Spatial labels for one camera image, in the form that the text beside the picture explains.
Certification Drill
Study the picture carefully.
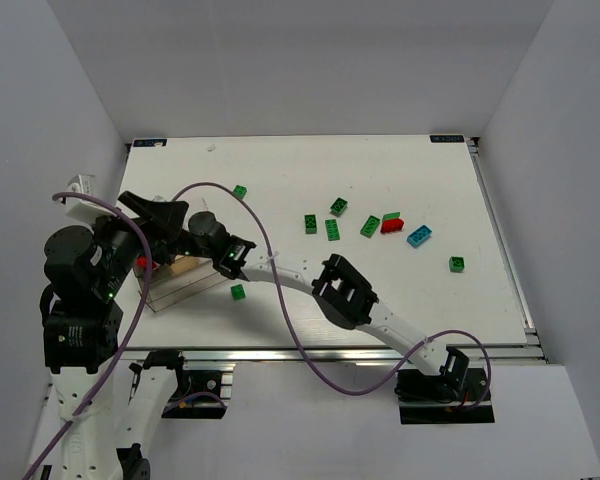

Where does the red arched lego brick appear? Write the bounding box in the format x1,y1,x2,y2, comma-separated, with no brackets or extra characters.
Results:
381,218,404,234

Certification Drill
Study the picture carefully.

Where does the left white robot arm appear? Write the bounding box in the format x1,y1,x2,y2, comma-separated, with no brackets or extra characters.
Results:
40,192,188,479

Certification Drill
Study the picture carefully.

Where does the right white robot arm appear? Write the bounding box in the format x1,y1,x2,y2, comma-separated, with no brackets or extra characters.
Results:
175,211,469,394

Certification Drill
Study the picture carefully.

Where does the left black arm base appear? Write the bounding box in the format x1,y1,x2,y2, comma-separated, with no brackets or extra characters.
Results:
162,364,233,420

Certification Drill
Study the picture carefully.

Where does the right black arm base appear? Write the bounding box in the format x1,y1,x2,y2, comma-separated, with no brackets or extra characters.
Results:
394,368,495,425

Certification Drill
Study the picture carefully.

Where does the clear plastic container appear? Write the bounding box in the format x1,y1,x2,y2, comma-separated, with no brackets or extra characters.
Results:
134,198,235,313

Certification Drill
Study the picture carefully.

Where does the left blue corner label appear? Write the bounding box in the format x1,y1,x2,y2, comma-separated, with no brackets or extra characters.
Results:
132,138,167,148

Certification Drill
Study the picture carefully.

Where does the blue corner label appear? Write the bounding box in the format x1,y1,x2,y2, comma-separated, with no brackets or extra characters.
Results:
429,134,465,143
132,138,167,148

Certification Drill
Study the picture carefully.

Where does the green long lego brick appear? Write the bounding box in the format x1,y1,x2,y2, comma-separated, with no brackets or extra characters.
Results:
325,219,340,241

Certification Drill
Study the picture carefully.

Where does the green tilted lego brick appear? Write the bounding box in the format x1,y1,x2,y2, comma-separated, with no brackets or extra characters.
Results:
360,215,381,238

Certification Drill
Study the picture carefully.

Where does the blue lego brick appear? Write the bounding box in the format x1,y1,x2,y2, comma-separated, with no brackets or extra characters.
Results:
406,225,432,248

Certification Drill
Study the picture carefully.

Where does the right blue corner label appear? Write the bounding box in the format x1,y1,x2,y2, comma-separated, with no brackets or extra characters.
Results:
429,134,465,143

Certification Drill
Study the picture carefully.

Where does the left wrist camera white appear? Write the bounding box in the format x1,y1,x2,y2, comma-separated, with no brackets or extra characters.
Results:
64,174,112,227

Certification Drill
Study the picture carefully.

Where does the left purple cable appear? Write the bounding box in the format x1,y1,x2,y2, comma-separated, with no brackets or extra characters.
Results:
20,192,156,480

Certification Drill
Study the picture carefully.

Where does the purple cable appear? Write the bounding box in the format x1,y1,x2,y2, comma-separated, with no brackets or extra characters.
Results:
172,182,491,412
20,192,156,480

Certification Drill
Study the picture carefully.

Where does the aluminium front rail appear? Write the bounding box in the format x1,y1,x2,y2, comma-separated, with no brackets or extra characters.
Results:
124,327,549,364

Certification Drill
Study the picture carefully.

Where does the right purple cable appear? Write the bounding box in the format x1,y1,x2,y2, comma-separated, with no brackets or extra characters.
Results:
172,182,491,412

